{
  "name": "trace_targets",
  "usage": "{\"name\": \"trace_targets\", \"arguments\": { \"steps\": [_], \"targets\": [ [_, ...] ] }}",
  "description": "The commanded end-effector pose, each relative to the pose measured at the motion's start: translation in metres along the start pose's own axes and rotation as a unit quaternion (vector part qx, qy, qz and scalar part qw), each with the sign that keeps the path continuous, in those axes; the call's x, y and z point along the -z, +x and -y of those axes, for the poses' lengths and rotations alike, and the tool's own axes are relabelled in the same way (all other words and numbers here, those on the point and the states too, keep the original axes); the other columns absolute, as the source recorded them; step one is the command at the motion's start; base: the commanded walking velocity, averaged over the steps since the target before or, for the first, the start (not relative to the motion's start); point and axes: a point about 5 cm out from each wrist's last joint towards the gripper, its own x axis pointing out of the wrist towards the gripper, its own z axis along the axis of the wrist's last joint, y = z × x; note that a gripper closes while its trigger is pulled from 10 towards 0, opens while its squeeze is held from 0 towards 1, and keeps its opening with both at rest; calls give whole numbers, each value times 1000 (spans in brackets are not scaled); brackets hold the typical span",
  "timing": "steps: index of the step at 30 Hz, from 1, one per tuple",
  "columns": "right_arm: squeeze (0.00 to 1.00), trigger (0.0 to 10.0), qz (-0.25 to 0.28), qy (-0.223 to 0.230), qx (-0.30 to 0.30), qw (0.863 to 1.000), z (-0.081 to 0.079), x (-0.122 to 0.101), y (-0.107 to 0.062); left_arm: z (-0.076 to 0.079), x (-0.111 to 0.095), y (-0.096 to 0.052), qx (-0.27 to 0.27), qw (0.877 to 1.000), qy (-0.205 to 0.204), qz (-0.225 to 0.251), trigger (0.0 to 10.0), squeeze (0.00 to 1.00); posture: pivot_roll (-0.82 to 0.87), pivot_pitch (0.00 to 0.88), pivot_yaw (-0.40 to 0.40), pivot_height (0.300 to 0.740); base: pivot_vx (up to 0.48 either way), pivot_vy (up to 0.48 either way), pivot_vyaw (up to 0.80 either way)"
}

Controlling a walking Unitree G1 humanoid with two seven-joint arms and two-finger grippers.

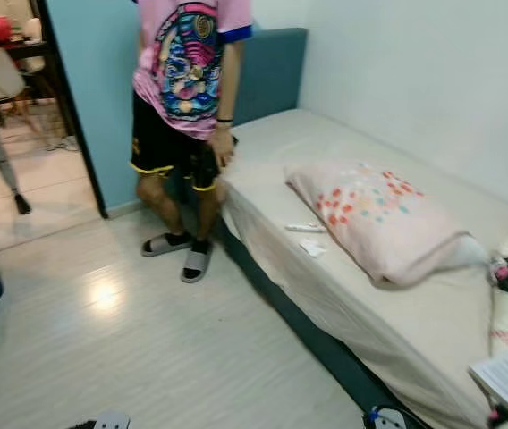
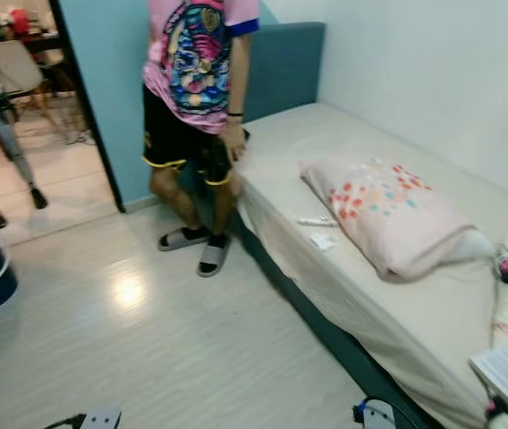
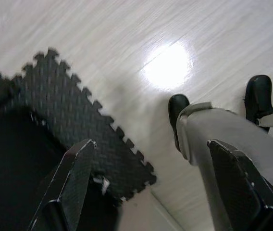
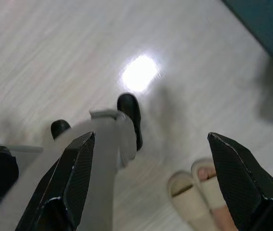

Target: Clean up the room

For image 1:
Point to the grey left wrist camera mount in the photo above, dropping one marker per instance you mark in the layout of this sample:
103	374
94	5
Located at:
111	422

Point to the beige dining chair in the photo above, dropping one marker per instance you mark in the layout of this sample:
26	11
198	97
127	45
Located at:
2	76

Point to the white tissue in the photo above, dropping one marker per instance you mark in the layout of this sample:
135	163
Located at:
312	249

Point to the red object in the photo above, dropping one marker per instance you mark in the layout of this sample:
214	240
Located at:
2	29

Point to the pink dotted pillow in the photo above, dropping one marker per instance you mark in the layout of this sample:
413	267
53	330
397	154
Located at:
388	223

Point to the person in pink patterned shirt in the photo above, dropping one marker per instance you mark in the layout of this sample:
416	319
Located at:
182	80

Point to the teal upholstered headboard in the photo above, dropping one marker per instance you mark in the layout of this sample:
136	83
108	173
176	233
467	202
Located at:
276	71

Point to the person's left forearm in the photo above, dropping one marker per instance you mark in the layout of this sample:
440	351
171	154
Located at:
228	100

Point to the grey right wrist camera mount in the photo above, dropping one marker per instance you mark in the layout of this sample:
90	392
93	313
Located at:
388	420

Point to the person's left hand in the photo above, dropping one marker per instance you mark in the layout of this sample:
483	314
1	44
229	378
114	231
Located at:
222	147

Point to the bed with beige sheet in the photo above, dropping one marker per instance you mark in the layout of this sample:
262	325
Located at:
415	313

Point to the dark wooden dining table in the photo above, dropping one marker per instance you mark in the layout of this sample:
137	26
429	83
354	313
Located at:
26	49

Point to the dark bed frame base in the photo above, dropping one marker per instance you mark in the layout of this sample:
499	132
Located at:
325	349

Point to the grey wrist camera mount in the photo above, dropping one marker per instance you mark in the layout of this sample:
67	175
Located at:
388	420
111	422

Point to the black door frame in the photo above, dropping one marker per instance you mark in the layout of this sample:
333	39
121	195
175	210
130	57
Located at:
71	112

